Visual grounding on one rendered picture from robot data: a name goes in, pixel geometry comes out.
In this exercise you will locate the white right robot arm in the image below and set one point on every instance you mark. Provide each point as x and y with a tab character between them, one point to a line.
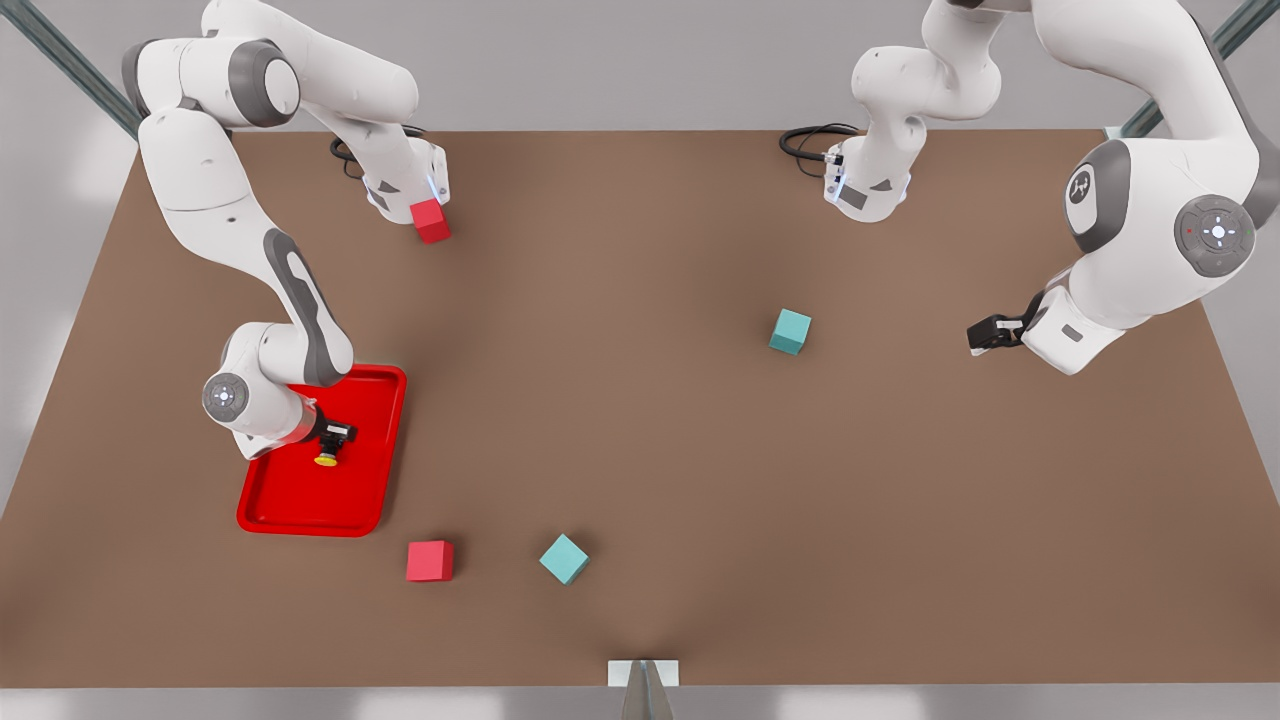
200	200

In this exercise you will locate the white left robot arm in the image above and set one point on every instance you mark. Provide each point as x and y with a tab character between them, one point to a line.
1150	220

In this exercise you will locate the red plastic tray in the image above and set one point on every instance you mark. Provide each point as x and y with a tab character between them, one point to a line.
330	500

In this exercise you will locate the silver frame post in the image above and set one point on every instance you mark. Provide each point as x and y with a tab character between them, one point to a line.
1190	65
70	65
642	690

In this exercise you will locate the red cube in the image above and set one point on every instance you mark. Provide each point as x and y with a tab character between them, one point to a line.
430	561
432	222

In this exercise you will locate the teal cube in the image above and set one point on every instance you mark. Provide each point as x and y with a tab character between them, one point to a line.
790	332
564	559

